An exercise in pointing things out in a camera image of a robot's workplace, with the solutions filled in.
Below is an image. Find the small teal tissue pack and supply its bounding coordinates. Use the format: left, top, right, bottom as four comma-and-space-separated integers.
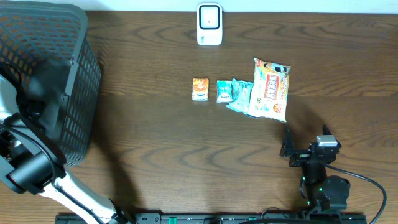
216, 80, 233, 103

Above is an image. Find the white barcode scanner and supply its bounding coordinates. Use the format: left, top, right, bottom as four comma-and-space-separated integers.
197, 2, 223, 46

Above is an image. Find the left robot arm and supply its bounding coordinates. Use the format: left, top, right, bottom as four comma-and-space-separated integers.
1, 72, 135, 223

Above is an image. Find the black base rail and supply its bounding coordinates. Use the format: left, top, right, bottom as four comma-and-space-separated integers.
55, 212, 368, 224

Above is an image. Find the grey plastic shopping basket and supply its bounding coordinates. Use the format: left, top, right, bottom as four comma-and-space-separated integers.
1, 1, 101, 166

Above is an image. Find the orange small tissue pack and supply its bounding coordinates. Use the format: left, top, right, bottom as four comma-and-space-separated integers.
192, 78, 209, 101

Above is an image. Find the yellow wet wipes pack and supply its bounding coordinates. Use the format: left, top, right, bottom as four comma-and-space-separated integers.
247, 58, 291, 123

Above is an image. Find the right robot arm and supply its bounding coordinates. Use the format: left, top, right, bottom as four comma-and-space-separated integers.
280, 125, 351, 213

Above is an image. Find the teal wipes pouch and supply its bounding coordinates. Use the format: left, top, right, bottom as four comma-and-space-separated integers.
226, 78, 254, 114

